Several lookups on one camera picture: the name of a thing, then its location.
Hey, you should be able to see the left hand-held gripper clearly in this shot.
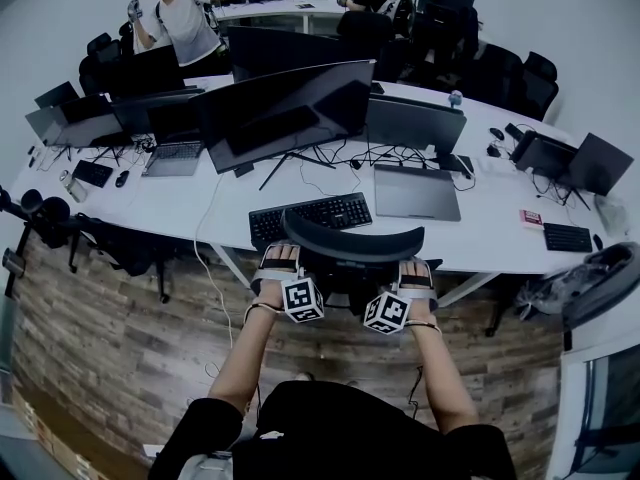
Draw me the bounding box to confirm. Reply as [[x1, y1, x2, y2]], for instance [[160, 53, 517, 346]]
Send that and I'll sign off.
[[249, 266, 325, 325]]

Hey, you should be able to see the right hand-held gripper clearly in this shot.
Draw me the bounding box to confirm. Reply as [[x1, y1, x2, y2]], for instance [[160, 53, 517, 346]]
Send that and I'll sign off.
[[363, 284, 440, 336]]

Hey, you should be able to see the black mesh office chair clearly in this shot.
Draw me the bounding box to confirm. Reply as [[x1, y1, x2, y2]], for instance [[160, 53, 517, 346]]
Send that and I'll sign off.
[[279, 207, 445, 318]]

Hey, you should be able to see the person's right forearm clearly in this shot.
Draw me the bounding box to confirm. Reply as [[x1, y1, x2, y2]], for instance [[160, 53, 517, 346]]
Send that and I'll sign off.
[[407, 325, 480, 434]]

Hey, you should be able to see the person's left forearm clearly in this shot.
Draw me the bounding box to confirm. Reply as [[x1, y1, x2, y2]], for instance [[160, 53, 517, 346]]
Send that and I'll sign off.
[[207, 305, 281, 412]]

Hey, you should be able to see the person's left hand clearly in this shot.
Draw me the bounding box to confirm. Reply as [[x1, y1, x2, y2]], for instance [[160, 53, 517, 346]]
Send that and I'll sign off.
[[252, 241, 302, 312]]

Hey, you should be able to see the person's right hand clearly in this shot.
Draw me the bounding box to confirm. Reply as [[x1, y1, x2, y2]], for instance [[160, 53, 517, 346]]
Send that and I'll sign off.
[[398, 259, 441, 328]]

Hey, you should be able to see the black full-size keyboard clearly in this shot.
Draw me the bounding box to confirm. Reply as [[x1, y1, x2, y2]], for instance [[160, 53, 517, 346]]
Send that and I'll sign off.
[[248, 191, 375, 243]]

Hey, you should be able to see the closed grey laptop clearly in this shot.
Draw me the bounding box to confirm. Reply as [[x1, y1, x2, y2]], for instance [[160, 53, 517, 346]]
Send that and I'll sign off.
[[373, 163, 462, 223]]

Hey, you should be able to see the person's black shirt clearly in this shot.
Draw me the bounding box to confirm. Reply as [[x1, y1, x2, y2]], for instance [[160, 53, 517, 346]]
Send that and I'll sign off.
[[154, 380, 516, 480]]

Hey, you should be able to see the clear plastic bag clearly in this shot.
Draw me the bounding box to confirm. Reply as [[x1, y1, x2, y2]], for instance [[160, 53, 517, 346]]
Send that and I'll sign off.
[[514, 262, 601, 317]]

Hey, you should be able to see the black flat device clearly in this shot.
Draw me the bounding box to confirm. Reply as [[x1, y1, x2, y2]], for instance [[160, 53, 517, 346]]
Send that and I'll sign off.
[[435, 153, 475, 175]]

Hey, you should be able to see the large curved black monitor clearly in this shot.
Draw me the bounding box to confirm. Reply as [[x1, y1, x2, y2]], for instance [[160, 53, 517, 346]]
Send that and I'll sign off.
[[188, 59, 377, 192]]

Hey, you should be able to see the open grey laptop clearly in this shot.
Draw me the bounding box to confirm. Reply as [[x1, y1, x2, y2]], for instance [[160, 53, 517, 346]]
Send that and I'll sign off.
[[141, 100, 206, 178]]

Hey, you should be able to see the dark grey monitor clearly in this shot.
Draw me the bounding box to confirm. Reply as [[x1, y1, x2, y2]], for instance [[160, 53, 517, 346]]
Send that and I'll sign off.
[[364, 93, 469, 157]]

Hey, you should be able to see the small black keyboard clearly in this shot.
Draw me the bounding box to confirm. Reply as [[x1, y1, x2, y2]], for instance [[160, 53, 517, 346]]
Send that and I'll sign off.
[[542, 222, 594, 254], [71, 159, 115, 190]]

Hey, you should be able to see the black-framed glass door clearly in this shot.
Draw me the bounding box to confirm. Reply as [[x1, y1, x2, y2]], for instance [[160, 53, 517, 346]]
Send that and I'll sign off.
[[574, 350, 640, 474]]

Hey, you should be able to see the stack of cardboard boxes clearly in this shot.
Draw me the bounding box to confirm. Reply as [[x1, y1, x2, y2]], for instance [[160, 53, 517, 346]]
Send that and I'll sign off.
[[9, 385, 109, 480]]

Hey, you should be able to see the metal door fitting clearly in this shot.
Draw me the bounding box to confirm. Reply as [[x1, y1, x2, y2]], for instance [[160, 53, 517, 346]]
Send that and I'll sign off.
[[1, 247, 26, 279]]

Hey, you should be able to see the grey-screen monitor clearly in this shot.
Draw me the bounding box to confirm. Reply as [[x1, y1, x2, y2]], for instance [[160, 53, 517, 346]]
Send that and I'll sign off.
[[24, 105, 69, 148]]

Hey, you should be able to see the white cable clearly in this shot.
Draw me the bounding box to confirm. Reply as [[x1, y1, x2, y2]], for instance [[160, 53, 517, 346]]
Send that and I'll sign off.
[[193, 175, 236, 364]]

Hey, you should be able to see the grey harness strap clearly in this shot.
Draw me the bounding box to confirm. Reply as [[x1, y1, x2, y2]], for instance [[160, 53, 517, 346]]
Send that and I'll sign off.
[[177, 450, 236, 480]]

